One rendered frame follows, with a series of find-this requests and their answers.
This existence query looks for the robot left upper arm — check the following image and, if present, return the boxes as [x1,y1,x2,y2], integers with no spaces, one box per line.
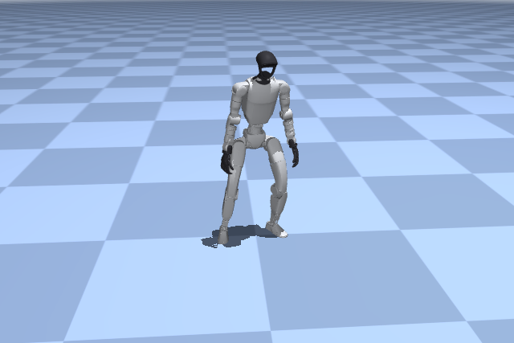
[277,80,292,120]

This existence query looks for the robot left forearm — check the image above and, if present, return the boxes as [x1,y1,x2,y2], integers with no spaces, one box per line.
[283,116,296,145]

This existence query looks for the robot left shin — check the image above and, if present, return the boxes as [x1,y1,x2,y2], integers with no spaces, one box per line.
[270,191,288,226]

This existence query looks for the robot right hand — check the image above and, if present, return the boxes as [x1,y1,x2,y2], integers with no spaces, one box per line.
[221,145,234,174]

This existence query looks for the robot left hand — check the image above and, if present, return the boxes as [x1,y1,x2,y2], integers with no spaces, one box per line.
[288,139,299,167]

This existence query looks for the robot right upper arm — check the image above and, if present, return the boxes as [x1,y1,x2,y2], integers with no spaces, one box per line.
[230,81,249,125]

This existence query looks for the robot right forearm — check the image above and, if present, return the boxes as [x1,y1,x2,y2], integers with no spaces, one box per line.
[222,114,237,151]

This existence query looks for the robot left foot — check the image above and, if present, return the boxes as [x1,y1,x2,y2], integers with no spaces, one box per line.
[266,221,288,238]

